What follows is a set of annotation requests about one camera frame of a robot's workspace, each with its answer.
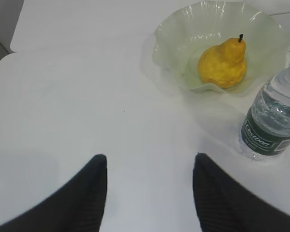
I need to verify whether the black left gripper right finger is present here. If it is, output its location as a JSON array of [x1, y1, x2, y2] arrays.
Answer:
[[192, 153, 290, 232]]

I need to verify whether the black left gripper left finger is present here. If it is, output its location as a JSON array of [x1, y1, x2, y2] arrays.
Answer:
[[0, 154, 107, 232]]

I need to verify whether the clear water bottle green label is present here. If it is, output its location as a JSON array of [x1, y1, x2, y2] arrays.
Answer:
[[239, 64, 290, 160]]

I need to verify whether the yellow pear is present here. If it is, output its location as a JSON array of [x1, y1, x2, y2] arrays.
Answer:
[[197, 34, 247, 88]]

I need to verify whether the green ruffled glass plate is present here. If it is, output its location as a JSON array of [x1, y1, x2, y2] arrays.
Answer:
[[142, 0, 290, 97]]

